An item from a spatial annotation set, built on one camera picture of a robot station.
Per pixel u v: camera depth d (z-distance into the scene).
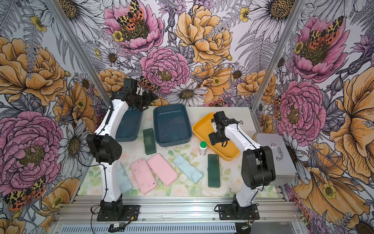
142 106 0.81
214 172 0.89
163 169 0.88
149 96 0.83
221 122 0.66
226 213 0.73
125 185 0.81
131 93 0.71
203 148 0.90
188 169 0.88
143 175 0.85
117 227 0.73
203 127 1.10
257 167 0.47
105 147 0.55
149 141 1.00
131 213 0.73
